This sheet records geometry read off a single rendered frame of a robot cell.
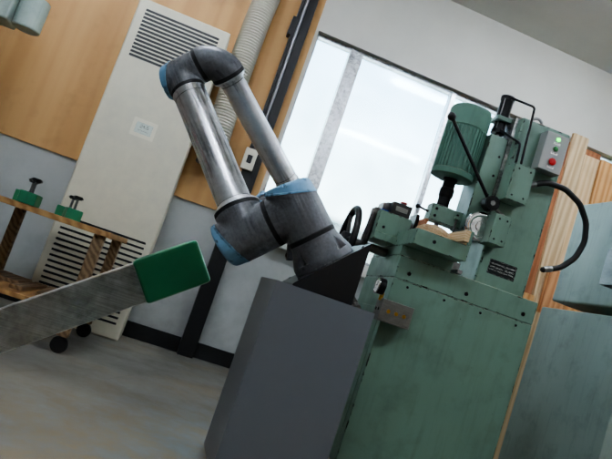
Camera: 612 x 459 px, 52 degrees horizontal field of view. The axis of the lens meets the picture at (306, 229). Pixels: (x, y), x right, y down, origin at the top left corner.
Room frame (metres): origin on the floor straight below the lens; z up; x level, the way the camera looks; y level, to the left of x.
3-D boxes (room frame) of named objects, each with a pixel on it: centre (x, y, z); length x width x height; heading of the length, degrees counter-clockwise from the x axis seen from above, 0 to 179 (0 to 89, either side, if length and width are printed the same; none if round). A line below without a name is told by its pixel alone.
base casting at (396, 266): (2.55, -0.63, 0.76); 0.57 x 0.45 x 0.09; 97
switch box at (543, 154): (2.44, -0.84, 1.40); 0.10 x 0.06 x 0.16; 97
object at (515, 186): (2.41, -0.74, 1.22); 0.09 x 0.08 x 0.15; 97
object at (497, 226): (2.40, -0.71, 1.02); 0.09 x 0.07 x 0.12; 7
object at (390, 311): (2.26, -0.40, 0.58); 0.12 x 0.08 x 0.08; 97
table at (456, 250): (2.51, -0.40, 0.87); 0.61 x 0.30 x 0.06; 7
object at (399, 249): (2.53, -0.45, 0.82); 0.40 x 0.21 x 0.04; 7
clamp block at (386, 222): (2.50, -0.32, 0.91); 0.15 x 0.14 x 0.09; 7
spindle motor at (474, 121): (2.54, -0.50, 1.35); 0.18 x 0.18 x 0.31
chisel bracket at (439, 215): (2.54, -0.52, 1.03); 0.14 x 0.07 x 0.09; 97
